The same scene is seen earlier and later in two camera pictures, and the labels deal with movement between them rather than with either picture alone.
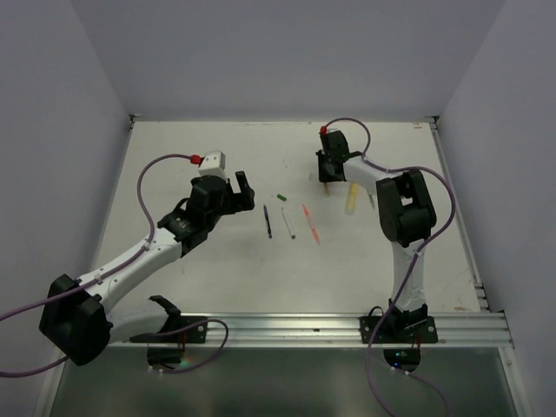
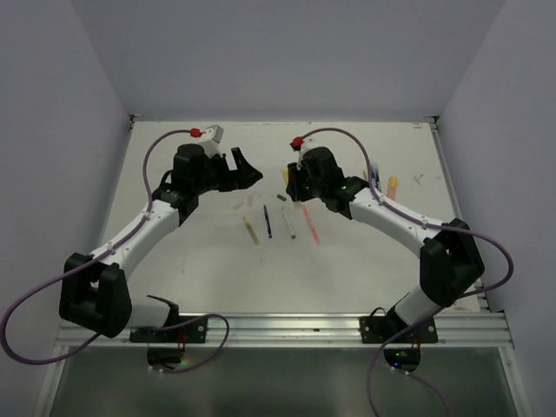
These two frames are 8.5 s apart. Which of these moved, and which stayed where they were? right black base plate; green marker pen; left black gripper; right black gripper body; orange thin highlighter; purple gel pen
Moved: left black gripper; right black gripper body
Stayed: purple gel pen; right black base plate; green marker pen; orange thin highlighter
